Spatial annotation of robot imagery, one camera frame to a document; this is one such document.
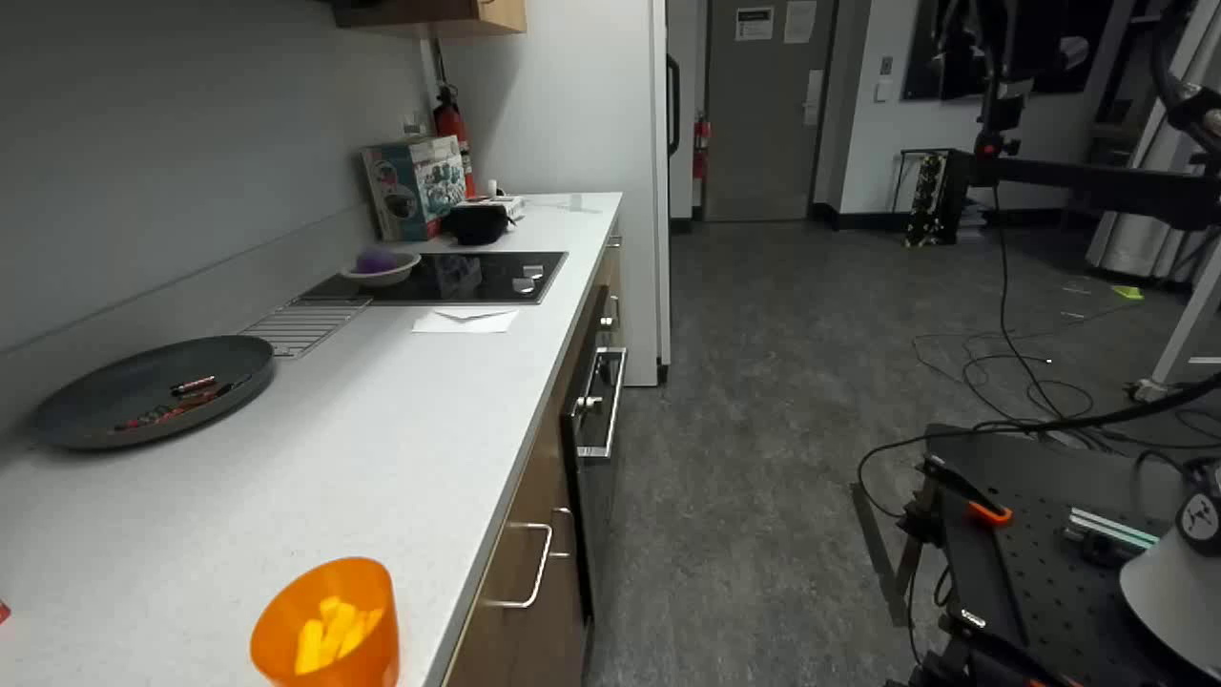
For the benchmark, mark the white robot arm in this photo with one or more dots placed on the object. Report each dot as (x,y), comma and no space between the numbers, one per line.
(1173,588)

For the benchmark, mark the wooden upper cabinet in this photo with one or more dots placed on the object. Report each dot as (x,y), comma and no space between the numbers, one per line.
(485,17)

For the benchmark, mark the built-in black oven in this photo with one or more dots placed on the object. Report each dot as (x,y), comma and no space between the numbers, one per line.
(589,426)

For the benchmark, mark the white paper sheet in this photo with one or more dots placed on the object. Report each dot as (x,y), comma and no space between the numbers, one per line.
(455,323)

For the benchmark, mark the black small container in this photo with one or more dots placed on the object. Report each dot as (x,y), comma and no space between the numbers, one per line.
(473,224)

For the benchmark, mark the black induction cooktop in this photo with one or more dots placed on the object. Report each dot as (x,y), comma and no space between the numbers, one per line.
(443,279)

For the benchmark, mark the bowl with purple object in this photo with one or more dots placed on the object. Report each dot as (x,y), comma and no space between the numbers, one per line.
(378,269)

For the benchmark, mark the red fire extinguisher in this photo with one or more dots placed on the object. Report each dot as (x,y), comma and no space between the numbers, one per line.
(449,119)

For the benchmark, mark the grey door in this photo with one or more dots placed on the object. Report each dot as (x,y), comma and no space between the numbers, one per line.
(764,98)

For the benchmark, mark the orange plastic cup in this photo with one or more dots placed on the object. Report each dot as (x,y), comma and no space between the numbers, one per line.
(331,627)

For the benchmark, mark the dark grey round plate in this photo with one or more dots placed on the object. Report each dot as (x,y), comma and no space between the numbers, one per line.
(153,395)

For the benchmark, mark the black perforated robot table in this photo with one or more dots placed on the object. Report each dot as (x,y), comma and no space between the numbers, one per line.
(1039,603)

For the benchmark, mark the silver drawer handle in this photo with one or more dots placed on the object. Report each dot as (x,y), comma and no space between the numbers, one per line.
(520,563)

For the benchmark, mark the orange handled clamp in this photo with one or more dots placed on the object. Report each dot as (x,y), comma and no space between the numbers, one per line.
(984,510)

